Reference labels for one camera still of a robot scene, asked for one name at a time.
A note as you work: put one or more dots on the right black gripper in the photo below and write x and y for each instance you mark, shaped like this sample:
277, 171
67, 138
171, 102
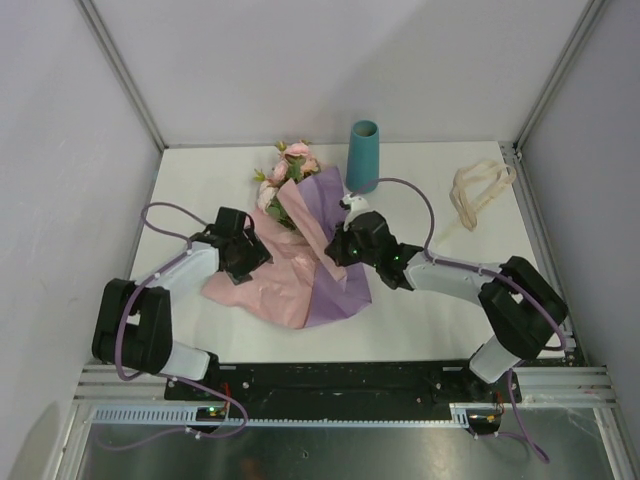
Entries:
337, 248

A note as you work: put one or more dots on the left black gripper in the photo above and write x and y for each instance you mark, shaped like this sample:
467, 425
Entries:
257, 256

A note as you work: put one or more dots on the purple wrapping paper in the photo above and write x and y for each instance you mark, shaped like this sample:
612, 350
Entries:
301, 287

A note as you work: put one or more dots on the pink flower bouquet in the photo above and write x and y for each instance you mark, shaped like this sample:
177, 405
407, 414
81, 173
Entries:
296, 163

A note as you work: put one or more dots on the beige ribbon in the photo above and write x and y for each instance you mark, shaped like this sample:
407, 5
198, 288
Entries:
474, 188

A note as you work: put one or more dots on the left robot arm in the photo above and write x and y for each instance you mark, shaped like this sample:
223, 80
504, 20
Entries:
134, 328

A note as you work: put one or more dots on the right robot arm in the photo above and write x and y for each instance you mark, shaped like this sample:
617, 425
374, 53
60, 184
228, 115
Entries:
523, 310

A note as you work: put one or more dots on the teal conical vase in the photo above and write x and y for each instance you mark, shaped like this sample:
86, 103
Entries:
363, 157

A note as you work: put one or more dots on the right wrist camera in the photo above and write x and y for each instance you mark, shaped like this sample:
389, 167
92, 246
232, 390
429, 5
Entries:
355, 206

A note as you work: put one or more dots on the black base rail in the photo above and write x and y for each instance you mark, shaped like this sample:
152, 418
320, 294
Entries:
349, 389

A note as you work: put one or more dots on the white cable duct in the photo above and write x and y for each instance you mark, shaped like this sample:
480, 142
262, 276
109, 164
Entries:
450, 416

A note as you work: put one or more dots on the right aluminium table rail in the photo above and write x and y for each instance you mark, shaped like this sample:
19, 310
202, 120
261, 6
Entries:
532, 216

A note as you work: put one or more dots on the left aluminium frame post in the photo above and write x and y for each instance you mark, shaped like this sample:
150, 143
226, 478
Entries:
117, 64

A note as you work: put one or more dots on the aluminium frame post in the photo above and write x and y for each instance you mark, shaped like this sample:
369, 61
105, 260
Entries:
117, 64
575, 44

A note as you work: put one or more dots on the right aluminium frame post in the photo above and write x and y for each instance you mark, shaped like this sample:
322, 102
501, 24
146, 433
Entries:
575, 44

